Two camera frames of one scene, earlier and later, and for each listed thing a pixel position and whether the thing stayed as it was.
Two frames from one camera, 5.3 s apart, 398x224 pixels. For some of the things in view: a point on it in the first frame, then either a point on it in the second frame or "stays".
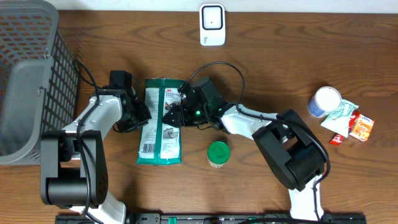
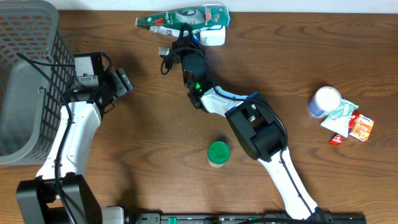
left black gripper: (144, 117) to (120, 82)
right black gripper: (180, 112) to (183, 45)
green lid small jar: (218, 154) stays
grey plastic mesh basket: (39, 79) stays
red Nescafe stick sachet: (337, 139) stays
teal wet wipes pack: (338, 121) stays
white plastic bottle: (324, 101) stays
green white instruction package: (160, 142) to (197, 18)
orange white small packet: (362, 128) stays
